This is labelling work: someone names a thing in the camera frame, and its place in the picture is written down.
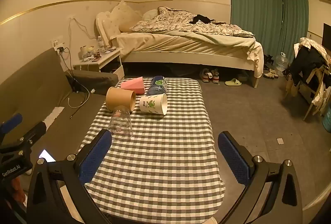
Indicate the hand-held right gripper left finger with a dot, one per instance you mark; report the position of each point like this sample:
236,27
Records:
95,158

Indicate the pink triangular box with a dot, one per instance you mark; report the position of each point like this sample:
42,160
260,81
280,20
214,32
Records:
134,84

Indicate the bed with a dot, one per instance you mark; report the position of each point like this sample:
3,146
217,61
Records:
181,55

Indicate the small paper scrap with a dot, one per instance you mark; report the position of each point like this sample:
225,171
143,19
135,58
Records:
280,141

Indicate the teal bin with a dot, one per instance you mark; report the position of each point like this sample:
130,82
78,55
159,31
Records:
327,121

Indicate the brown paper cup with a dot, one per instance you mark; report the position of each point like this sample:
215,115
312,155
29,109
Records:
118,98

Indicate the light shoes pair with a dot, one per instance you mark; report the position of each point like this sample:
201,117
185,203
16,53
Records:
270,74

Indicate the clear water jug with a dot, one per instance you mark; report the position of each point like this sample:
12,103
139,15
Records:
280,63

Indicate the phone with lit screen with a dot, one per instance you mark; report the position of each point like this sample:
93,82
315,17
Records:
46,155

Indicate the dark screen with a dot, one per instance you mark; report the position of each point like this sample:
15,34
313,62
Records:
327,33

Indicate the white pillow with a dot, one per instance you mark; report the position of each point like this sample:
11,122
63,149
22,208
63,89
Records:
149,15

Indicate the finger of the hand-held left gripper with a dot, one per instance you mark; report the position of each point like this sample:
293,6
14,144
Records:
35,130
11,121

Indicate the black garment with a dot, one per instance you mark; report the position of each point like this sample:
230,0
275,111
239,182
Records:
204,19

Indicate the white paper cup green print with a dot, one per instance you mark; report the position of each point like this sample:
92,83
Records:
152,105

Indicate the grey white checkered tablecloth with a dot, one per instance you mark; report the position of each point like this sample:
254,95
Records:
160,159

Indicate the black clothes pile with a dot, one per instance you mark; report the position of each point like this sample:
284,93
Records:
306,61

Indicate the white nightstand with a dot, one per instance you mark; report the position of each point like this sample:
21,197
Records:
103,64

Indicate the white jar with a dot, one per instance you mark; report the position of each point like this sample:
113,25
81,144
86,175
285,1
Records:
83,53

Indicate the cream pillow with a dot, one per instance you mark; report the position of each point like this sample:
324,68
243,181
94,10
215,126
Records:
123,18

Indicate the green slipper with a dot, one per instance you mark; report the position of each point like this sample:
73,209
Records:
232,82

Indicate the clear bottle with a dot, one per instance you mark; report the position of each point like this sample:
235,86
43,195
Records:
99,41

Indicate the white paper sheet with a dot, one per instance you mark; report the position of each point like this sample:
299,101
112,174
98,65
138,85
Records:
54,115

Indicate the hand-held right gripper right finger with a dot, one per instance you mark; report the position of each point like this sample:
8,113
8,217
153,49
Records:
234,159

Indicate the wall socket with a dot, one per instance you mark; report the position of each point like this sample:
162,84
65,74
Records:
58,42

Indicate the patterned quilt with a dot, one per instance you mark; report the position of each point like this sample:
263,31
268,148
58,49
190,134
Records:
178,20

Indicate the blue cup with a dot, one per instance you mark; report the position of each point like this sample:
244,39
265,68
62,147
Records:
157,85

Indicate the plaid shirt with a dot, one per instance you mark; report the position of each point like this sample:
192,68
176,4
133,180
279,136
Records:
316,46

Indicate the grey sofa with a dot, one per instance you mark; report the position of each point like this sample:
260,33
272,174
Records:
33,89

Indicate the clear glass cup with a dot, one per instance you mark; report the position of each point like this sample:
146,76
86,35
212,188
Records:
120,123

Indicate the wooden chair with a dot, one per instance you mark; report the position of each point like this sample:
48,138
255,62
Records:
314,92

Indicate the narrow green curtain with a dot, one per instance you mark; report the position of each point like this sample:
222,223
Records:
294,9

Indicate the grey sofa cushion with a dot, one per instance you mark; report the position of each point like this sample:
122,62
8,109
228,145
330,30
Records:
94,78

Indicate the wide green curtain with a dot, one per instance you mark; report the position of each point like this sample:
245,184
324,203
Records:
254,6

